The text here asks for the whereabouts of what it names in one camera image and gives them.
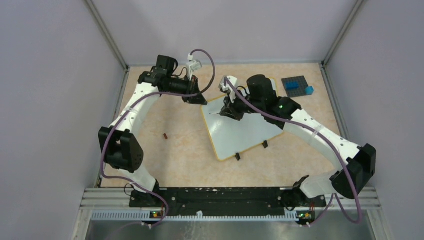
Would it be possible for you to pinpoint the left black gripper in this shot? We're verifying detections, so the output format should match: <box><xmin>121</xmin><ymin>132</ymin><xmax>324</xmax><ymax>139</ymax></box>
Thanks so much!
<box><xmin>164</xmin><ymin>74</ymin><xmax>208</xmax><ymax>105</ymax></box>

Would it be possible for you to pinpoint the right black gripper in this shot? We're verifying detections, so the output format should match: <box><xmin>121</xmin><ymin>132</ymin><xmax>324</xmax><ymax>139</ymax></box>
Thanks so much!
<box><xmin>220</xmin><ymin>88</ymin><xmax>264</xmax><ymax>122</ymax></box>

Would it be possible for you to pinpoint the yellow-framed whiteboard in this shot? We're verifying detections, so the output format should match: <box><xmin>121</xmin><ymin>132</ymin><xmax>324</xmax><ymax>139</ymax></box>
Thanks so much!
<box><xmin>200</xmin><ymin>94</ymin><xmax>283</xmax><ymax>161</ymax></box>

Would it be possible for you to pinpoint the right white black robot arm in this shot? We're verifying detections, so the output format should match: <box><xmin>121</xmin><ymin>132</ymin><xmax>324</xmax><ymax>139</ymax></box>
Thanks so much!
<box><xmin>219</xmin><ymin>74</ymin><xmax>377</xmax><ymax>206</ymax></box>

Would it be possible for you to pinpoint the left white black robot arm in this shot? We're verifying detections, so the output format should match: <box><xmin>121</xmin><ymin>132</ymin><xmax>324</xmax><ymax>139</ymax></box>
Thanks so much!
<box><xmin>98</xmin><ymin>55</ymin><xmax>207</xmax><ymax>207</ymax></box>

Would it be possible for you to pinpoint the dark blue lego brick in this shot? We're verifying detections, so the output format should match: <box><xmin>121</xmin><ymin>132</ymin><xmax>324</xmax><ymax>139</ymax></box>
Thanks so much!
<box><xmin>285</xmin><ymin>81</ymin><xmax>300</xmax><ymax>91</ymax></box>

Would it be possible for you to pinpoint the grey lego baseplate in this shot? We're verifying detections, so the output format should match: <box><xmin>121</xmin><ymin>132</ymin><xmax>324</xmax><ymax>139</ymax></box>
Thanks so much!
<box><xmin>281</xmin><ymin>75</ymin><xmax>309</xmax><ymax>98</ymax></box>

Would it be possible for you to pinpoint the light blue lego brick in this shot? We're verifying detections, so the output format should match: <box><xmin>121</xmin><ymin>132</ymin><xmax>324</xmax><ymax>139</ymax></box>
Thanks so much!
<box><xmin>304</xmin><ymin>86</ymin><xmax>315</xmax><ymax>96</ymax></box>

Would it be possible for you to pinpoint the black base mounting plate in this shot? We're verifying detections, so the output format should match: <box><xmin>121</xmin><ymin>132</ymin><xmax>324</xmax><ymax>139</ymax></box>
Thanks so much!
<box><xmin>129</xmin><ymin>187</ymin><xmax>327</xmax><ymax>217</ymax></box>

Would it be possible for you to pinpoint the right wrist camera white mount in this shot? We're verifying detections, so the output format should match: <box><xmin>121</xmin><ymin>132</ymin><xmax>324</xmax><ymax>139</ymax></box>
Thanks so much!
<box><xmin>218</xmin><ymin>75</ymin><xmax>239</xmax><ymax>103</ymax></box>

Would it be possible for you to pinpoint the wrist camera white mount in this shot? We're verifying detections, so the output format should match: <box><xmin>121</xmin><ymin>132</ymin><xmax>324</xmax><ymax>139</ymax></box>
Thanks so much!
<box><xmin>218</xmin><ymin>75</ymin><xmax>239</xmax><ymax>103</ymax></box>
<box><xmin>185</xmin><ymin>54</ymin><xmax>203</xmax><ymax>80</ymax></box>

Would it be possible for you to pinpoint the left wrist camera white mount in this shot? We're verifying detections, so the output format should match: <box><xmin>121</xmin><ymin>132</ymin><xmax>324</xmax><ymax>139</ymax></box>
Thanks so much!
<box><xmin>185</xmin><ymin>54</ymin><xmax>203</xmax><ymax>80</ymax></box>

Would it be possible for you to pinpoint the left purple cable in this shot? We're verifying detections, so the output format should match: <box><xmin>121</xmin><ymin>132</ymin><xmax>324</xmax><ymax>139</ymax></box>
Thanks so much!
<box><xmin>99</xmin><ymin>48</ymin><xmax>217</xmax><ymax>229</ymax></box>

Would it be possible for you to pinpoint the purple cable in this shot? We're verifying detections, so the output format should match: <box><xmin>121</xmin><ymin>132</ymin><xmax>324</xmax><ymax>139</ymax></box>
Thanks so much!
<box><xmin>99</xmin><ymin>48</ymin><xmax>217</xmax><ymax>229</ymax></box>
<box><xmin>223</xmin><ymin>76</ymin><xmax>364</xmax><ymax>227</ymax></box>

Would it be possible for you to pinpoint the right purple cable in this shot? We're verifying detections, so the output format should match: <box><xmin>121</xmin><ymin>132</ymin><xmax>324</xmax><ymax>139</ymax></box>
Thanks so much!
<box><xmin>223</xmin><ymin>76</ymin><xmax>364</xmax><ymax>227</ymax></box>

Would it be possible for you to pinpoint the white cable duct strip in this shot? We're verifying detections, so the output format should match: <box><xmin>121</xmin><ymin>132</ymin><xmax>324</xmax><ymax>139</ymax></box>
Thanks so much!
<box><xmin>91</xmin><ymin>210</ymin><xmax>299</xmax><ymax>222</ymax></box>

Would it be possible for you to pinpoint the aluminium frame rail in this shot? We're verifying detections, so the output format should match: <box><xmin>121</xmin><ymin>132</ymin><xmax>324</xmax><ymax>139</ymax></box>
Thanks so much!
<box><xmin>72</xmin><ymin>187</ymin><xmax>393</xmax><ymax>240</ymax></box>

